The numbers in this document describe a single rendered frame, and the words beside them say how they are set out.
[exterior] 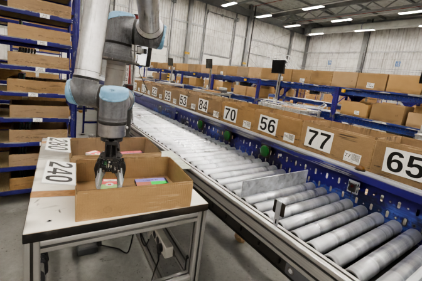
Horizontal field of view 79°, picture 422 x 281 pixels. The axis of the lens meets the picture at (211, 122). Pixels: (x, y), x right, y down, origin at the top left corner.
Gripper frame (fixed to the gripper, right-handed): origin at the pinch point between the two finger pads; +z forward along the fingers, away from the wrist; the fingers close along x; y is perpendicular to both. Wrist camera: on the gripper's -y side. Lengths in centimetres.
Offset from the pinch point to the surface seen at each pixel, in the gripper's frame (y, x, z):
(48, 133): -145, -54, 19
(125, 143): -49.1, 5.5, -2.6
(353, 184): 10, 105, -4
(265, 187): -3, 67, 3
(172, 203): 10.4, 21.6, 1.6
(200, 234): 6.9, 34.7, 17.2
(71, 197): -0.5, -12.4, 3.7
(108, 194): 14.0, 0.5, -4.5
